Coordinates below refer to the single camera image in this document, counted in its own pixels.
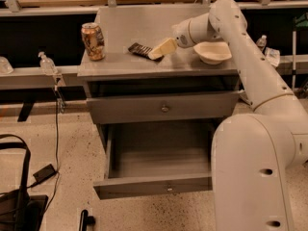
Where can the dark chocolate rxbar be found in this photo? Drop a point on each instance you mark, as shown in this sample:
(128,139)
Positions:
(140,50)

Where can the white bowl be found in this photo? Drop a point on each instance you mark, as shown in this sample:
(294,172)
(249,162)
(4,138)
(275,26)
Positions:
(213,52)

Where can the clear sanitizer pump bottle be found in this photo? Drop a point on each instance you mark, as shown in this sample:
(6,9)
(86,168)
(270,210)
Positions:
(47,65)

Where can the black power adapter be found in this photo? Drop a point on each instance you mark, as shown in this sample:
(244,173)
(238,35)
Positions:
(44,173)

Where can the open grey lower drawer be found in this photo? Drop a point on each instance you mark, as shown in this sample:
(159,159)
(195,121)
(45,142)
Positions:
(150,158)

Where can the grey drawer cabinet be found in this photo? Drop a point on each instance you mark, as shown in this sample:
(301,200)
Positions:
(121,73)

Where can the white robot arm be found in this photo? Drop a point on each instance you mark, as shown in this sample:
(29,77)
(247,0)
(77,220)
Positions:
(251,152)

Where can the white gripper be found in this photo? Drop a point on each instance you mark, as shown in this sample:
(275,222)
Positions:
(181,35)

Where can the clear water bottle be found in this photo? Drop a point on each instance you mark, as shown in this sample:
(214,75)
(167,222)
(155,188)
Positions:
(262,42)

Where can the orange soda can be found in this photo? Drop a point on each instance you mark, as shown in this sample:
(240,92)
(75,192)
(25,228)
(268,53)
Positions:
(93,40)

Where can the grey upper drawer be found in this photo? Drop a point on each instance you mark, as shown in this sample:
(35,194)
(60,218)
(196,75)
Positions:
(126,109)

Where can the clear plastic container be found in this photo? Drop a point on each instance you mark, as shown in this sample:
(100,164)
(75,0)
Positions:
(5,66)

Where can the black stand with pole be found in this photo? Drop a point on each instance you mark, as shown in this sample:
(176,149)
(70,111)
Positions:
(299,23)

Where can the black handle object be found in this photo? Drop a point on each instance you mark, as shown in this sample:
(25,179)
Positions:
(86,220)

